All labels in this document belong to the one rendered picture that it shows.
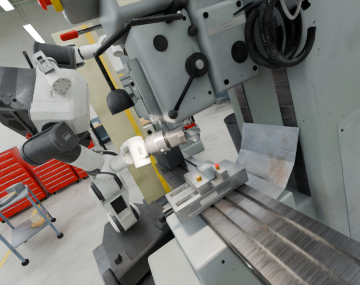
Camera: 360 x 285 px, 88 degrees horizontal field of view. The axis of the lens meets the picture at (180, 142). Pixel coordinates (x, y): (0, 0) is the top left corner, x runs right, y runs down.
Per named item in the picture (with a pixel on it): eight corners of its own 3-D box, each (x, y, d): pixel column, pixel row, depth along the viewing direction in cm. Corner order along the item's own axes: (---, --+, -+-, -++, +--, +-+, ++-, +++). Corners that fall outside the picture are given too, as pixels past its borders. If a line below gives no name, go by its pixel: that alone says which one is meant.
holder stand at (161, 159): (171, 169, 122) (158, 143, 116) (158, 163, 141) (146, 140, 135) (185, 160, 127) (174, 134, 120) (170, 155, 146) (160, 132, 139)
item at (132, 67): (153, 122, 65) (125, 61, 58) (150, 121, 68) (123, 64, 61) (163, 117, 66) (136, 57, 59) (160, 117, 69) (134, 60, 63)
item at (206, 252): (208, 293, 67) (196, 271, 63) (173, 234, 98) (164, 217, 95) (299, 213, 81) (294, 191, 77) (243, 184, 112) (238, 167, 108)
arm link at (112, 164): (133, 169, 82) (115, 178, 95) (135, 148, 86) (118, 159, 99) (110, 165, 76) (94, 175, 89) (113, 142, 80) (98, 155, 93)
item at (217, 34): (222, 94, 61) (195, 8, 53) (190, 98, 84) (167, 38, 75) (263, 73, 67) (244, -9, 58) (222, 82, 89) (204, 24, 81)
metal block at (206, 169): (207, 182, 80) (202, 171, 78) (200, 177, 85) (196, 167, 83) (217, 176, 81) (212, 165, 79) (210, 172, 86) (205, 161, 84)
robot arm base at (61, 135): (45, 173, 70) (13, 158, 61) (51, 148, 78) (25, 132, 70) (78, 156, 68) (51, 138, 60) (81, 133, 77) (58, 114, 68)
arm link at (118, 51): (125, 61, 120) (109, 56, 111) (121, 45, 120) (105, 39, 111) (136, 51, 113) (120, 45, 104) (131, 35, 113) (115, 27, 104)
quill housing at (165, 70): (175, 127, 59) (128, 18, 49) (157, 122, 78) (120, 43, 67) (222, 102, 64) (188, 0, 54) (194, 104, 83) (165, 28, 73)
